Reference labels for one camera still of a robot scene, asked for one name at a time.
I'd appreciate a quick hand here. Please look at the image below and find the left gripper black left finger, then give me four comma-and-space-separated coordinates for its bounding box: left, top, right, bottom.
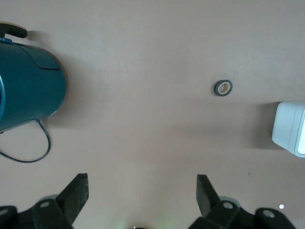
0, 173, 89, 229

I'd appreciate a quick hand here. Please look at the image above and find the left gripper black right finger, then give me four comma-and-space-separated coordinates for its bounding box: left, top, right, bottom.
189, 174, 295, 229

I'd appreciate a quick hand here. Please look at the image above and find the black tape roll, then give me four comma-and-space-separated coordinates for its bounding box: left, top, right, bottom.
213, 79, 233, 98

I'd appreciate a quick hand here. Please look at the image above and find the light grey open trash box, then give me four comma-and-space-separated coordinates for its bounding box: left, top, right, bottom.
271, 102, 305, 158

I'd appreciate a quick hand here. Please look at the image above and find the dark teal cylindrical bin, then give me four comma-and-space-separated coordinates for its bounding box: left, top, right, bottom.
0, 38, 67, 133

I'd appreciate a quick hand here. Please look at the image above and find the black bin foot pedal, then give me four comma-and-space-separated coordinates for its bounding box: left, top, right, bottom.
0, 21, 28, 39

